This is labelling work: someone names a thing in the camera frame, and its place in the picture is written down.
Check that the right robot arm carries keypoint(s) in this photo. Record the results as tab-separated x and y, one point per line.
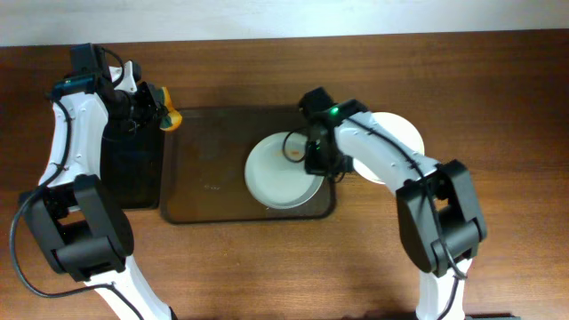
440	221

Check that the pale blue plate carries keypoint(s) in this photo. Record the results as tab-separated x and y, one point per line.
274	172

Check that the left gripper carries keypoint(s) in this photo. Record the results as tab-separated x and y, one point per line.
151	105

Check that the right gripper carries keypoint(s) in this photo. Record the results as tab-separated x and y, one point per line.
317	161

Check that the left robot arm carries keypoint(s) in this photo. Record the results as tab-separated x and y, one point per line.
77	223

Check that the yellow green sponge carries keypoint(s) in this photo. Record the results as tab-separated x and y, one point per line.
172	118

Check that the black plastic tray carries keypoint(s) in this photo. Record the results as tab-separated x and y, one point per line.
132	151

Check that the pink white plate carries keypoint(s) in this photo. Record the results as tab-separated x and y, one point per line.
401	129

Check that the brown plastic tray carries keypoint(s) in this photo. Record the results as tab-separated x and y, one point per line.
203	169

